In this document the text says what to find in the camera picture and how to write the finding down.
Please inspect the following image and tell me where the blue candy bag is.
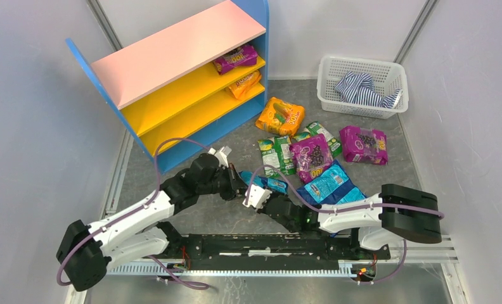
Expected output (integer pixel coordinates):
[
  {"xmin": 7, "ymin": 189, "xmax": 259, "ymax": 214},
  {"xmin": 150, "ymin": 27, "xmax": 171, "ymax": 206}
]
[
  {"xmin": 239, "ymin": 171, "xmax": 288, "ymax": 194},
  {"xmin": 297, "ymin": 160, "xmax": 367, "ymax": 205}
]

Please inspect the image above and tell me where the purple candy bag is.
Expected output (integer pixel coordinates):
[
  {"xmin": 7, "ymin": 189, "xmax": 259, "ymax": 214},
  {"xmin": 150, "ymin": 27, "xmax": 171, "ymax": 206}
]
[
  {"xmin": 212, "ymin": 44, "xmax": 259, "ymax": 75},
  {"xmin": 289, "ymin": 134, "xmax": 334, "ymax": 184},
  {"xmin": 339, "ymin": 125, "xmax": 389, "ymax": 165}
]

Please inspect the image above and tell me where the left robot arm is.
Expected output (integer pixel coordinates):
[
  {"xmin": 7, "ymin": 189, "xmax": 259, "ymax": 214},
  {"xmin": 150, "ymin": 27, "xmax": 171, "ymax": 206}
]
[{"xmin": 56, "ymin": 153, "xmax": 248, "ymax": 291}]

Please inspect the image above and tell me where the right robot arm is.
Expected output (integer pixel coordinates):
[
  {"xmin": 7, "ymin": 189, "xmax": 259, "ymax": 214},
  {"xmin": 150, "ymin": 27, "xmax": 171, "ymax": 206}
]
[{"xmin": 243, "ymin": 184, "xmax": 444, "ymax": 251}]

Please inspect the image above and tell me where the green candy bag left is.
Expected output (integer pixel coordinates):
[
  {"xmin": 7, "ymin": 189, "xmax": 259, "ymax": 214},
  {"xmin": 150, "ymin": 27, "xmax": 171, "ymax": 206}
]
[{"xmin": 257, "ymin": 136, "xmax": 296, "ymax": 175}]

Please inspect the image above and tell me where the green candy bag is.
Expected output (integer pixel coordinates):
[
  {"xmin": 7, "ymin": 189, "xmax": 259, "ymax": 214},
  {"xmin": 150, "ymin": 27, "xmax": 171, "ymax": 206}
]
[
  {"xmin": 257, "ymin": 136, "xmax": 296, "ymax": 175},
  {"xmin": 292, "ymin": 121, "xmax": 342, "ymax": 158}
]

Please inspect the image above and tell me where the green candy bag right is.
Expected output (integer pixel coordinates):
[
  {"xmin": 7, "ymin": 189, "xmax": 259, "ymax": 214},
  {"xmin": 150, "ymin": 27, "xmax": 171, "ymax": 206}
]
[{"xmin": 292, "ymin": 121, "xmax": 342, "ymax": 158}]

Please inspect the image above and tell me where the orange candy bag on floor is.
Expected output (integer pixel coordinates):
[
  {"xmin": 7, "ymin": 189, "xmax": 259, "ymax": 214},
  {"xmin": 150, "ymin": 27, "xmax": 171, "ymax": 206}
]
[{"xmin": 255, "ymin": 97, "xmax": 306, "ymax": 136}]

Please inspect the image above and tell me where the orange candy bag on shelf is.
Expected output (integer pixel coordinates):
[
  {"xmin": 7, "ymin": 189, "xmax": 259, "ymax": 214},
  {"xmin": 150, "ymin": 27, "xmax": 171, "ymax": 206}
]
[{"xmin": 225, "ymin": 70, "xmax": 262, "ymax": 100}]

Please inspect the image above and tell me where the blue pink yellow shelf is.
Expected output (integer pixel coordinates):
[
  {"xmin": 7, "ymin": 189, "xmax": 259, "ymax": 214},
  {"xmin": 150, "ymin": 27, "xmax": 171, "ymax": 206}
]
[{"xmin": 66, "ymin": 1, "xmax": 269, "ymax": 173}]

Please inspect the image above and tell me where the blue white striped cloth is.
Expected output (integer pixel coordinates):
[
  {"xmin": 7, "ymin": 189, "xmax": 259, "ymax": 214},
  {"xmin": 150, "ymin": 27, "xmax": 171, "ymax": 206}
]
[{"xmin": 334, "ymin": 72, "xmax": 404, "ymax": 109}]

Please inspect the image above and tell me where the white plastic basket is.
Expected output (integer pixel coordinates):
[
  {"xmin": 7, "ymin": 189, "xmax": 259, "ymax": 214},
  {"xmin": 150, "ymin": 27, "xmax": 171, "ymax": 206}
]
[{"xmin": 317, "ymin": 56, "xmax": 409, "ymax": 119}]

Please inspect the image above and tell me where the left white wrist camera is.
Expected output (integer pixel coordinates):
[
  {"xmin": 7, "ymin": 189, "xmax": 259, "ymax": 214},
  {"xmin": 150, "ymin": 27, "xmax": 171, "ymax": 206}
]
[{"xmin": 208, "ymin": 146, "xmax": 231, "ymax": 167}]

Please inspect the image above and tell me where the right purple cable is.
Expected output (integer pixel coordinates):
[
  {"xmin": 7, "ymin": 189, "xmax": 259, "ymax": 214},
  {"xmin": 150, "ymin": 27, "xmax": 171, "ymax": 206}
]
[{"xmin": 243, "ymin": 164, "xmax": 445, "ymax": 285}]

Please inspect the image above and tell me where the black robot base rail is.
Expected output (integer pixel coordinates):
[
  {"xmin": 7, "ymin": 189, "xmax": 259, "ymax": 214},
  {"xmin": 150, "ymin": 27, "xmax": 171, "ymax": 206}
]
[{"xmin": 156, "ymin": 234, "xmax": 391, "ymax": 270}]

